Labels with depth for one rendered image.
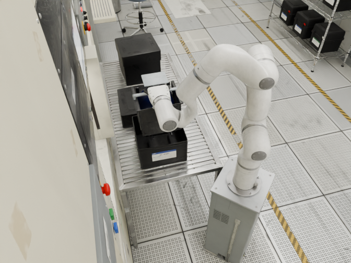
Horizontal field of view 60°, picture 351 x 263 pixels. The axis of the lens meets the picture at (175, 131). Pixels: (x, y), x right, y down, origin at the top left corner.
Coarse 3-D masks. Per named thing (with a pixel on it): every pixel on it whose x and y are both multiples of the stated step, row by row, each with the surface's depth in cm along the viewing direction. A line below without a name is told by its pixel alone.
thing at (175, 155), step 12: (132, 120) 180; (168, 132) 194; (180, 132) 184; (144, 144) 187; (156, 144) 187; (168, 144) 165; (180, 144) 167; (144, 156) 167; (156, 156) 169; (168, 156) 172; (180, 156) 174; (144, 168) 174
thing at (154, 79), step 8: (160, 72) 153; (144, 80) 149; (152, 80) 148; (160, 80) 148; (136, 88) 162; (176, 88) 156; (136, 96) 153; (176, 96) 158; (136, 104) 151; (176, 104) 150; (136, 112) 167; (144, 112) 149; (152, 112) 150; (144, 120) 152; (152, 120) 154; (144, 128) 156; (152, 128) 157; (176, 128) 162; (152, 136) 163
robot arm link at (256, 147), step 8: (248, 128) 139; (256, 128) 137; (264, 128) 138; (248, 136) 136; (256, 136) 134; (264, 136) 134; (248, 144) 134; (256, 144) 131; (264, 144) 131; (240, 152) 148; (248, 152) 134; (256, 152) 132; (264, 152) 132; (240, 160) 150; (248, 160) 142; (256, 160) 135; (248, 168) 149; (256, 168) 150
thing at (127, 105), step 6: (120, 90) 210; (126, 90) 210; (120, 96) 206; (126, 96) 205; (132, 96) 205; (120, 102) 201; (126, 102) 201; (132, 102) 201; (120, 108) 197; (126, 108) 197; (132, 108) 197; (126, 114) 193; (132, 114) 193; (126, 120) 195; (126, 126) 198
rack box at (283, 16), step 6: (288, 0) 413; (294, 0) 412; (300, 0) 413; (282, 6) 415; (288, 6) 404; (294, 6) 399; (300, 6) 399; (306, 6) 400; (282, 12) 421; (288, 12) 404; (294, 12) 401; (282, 18) 424; (288, 18) 409; (288, 24) 413
